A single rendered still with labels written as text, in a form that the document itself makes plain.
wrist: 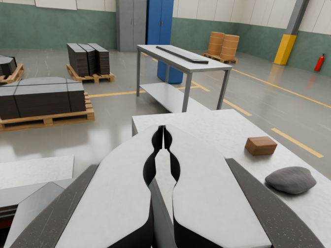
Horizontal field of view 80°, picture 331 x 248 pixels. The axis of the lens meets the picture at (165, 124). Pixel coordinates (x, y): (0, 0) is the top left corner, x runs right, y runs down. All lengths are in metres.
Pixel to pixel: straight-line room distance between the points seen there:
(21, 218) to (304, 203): 0.91
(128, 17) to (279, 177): 7.74
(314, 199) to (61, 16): 8.26
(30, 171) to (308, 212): 1.18
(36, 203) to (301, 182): 0.92
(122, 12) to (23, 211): 7.58
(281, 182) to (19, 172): 1.16
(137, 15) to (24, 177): 7.49
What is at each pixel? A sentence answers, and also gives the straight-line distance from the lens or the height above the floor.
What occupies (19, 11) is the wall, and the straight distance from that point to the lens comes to 8.46.
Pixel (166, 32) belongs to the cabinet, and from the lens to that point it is 8.76.
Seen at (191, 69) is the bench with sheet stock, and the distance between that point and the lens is 2.44.
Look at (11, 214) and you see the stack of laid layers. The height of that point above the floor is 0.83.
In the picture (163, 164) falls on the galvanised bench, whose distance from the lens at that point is 0.72.
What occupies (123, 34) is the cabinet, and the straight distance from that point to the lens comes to 8.13.
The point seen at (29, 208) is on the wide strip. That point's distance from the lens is 0.90.
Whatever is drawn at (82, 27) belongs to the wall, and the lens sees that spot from 8.50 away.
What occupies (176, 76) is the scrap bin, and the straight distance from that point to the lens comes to 4.85.
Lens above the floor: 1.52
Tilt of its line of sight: 30 degrees down
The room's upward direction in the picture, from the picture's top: 6 degrees clockwise
